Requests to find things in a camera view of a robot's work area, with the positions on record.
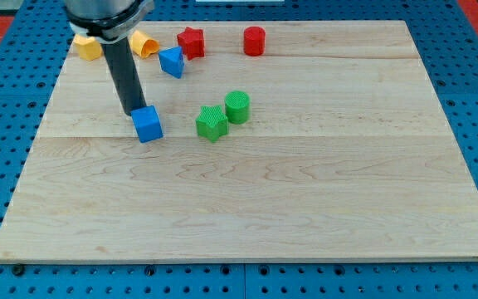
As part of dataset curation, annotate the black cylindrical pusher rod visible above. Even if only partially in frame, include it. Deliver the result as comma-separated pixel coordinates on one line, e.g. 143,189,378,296
101,37,146,116

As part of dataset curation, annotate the green cylinder block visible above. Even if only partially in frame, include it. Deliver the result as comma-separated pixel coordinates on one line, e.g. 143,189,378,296
225,91,250,125

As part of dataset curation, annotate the red star block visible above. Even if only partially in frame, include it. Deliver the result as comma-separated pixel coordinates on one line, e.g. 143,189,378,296
177,27,205,61

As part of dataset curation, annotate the green star block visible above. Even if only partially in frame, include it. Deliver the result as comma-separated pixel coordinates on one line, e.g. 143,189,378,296
195,105,228,143

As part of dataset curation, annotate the yellow heart block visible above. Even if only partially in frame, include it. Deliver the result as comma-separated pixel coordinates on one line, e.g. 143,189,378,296
129,30,160,58

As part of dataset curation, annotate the yellow pentagon block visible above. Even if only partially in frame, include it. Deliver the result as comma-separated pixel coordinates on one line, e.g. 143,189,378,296
73,34,102,61

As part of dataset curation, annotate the blue triangle block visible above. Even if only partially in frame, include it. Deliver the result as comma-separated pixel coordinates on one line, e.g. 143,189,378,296
159,47,184,79

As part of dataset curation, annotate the blue cube block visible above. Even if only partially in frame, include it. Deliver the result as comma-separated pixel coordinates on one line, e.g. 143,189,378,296
131,105,163,143

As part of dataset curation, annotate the red cylinder block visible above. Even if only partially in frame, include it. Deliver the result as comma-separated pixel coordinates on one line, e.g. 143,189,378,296
243,26,266,56

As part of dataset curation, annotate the wooden board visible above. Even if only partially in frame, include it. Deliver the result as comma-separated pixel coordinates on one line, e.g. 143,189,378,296
0,21,478,264

